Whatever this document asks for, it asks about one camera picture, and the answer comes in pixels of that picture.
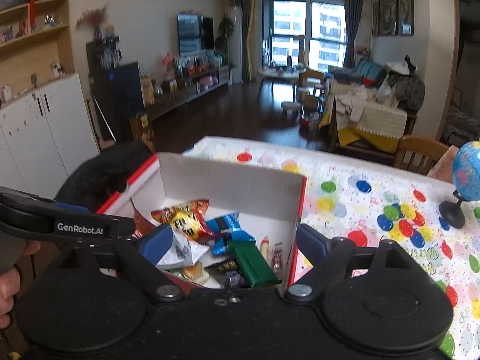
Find blue snack packet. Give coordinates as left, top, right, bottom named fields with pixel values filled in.
left=206, top=212, right=256, bottom=257

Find white snack bag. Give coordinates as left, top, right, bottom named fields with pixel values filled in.
left=154, top=225, right=210, bottom=270

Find wooden wall shelf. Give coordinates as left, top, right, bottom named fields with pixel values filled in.
left=1, top=0, right=75, bottom=102

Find round coffee table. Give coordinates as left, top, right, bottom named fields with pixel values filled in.
left=257, top=67, right=306, bottom=102

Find white cupboard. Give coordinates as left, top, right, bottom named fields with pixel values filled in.
left=1, top=73, right=98, bottom=198

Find dark green snack bar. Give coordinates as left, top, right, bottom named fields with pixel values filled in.
left=228, top=241, right=281, bottom=289

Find red yellow snack bag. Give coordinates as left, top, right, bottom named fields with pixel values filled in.
left=151, top=198, right=221, bottom=244

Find orange green candy packet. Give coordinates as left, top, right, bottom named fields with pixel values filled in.
left=170, top=262, right=210, bottom=285

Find blue desk globe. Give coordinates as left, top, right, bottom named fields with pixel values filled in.
left=439, top=141, right=479, bottom=229

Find black snack packet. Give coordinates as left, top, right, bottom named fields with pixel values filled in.
left=206, top=257, right=249, bottom=289

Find long low tv cabinet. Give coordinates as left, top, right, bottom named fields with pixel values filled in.
left=144, top=66, right=231, bottom=121

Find person's left hand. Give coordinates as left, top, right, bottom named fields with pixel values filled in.
left=0, top=241, right=41, bottom=329

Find sofa with cream cover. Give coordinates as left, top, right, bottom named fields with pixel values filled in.
left=320, top=55, right=425, bottom=155

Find small round stool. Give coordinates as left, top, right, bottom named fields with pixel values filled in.
left=281, top=102, right=302, bottom=120

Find wooden chair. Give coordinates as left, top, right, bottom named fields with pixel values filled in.
left=393, top=135, right=448, bottom=176

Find framed wall pictures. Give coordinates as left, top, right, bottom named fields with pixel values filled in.
left=372, top=0, right=414, bottom=37

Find red white cardboard box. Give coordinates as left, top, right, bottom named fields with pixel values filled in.
left=98, top=153, right=307, bottom=289

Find colourful balloon tablecloth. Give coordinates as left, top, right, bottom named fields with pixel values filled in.
left=187, top=136, right=479, bottom=359

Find flat screen television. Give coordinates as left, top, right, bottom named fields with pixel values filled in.
left=177, top=14, right=215, bottom=56

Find black cabinet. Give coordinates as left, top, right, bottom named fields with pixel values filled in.
left=86, top=36, right=145, bottom=143

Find black jacket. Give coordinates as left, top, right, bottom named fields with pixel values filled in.
left=55, top=140, right=153, bottom=212

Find small clear candy packet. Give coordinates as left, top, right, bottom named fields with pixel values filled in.
left=259, top=236, right=285, bottom=277

